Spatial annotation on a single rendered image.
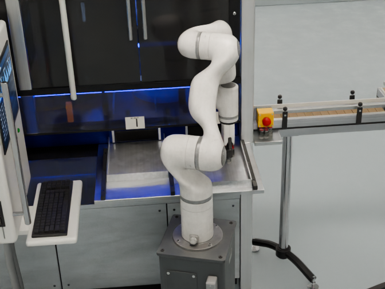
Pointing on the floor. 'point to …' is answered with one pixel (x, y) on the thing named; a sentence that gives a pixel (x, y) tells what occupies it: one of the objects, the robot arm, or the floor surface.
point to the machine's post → (246, 131)
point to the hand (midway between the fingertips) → (228, 151)
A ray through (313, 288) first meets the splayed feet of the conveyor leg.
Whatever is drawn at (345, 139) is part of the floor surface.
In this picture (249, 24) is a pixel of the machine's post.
